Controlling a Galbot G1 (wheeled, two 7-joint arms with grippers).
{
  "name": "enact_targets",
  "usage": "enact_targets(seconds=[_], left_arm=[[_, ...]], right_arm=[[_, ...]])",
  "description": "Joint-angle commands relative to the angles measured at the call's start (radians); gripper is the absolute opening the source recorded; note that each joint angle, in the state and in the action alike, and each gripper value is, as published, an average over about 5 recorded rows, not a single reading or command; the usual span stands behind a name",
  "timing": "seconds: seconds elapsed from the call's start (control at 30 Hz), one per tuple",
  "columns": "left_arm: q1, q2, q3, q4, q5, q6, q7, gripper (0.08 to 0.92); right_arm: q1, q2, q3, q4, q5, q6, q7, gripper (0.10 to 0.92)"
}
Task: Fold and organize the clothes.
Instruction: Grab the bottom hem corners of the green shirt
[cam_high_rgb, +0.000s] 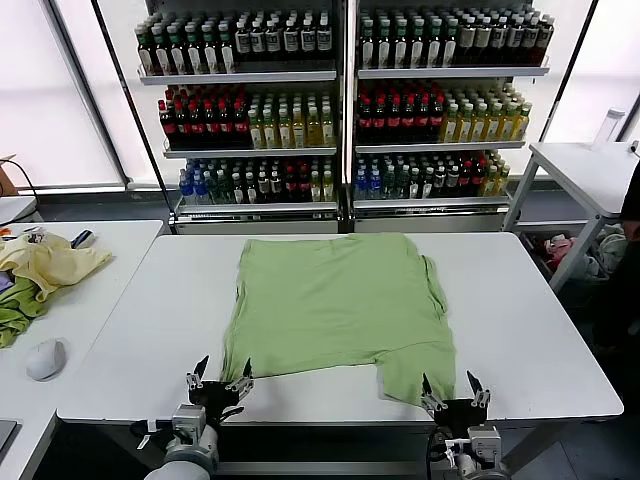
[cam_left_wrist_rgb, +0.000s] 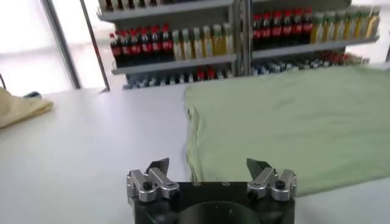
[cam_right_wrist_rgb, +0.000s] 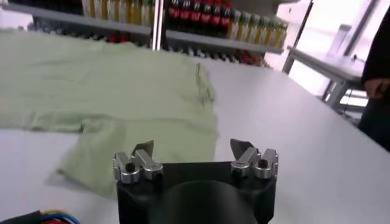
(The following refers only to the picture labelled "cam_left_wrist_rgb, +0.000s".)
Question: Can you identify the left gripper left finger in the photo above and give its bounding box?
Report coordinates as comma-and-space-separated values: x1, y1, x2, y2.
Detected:
126, 157, 180, 203

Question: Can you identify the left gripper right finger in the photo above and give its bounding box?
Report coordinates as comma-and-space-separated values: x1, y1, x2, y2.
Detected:
246, 157, 298, 202

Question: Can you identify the light green polo shirt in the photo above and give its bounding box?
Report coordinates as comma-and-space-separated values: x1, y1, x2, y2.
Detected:
184, 65, 390, 197

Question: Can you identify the green cap yellow tea bottle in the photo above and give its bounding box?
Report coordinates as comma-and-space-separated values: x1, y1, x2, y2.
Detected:
311, 12, 323, 44
222, 23, 235, 55
355, 7, 367, 40
182, 28, 193, 60
344, 8, 356, 40
212, 24, 223, 57
322, 11, 334, 43
172, 29, 183, 61
202, 25, 213, 58
192, 27, 203, 59
366, 5, 381, 38
333, 10, 345, 41

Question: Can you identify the dark slanted metal pole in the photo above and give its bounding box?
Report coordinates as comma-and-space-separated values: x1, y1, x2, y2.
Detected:
79, 0, 111, 93

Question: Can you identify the blue white handheld device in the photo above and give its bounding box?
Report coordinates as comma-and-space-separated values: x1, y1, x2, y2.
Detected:
23, 91, 43, 100

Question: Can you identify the pale yellow garment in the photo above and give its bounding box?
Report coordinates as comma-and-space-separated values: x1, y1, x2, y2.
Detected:
0, 86, 55, 129

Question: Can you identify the grey window frame post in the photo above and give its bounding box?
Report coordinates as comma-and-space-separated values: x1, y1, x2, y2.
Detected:
40, 0, 83, 90

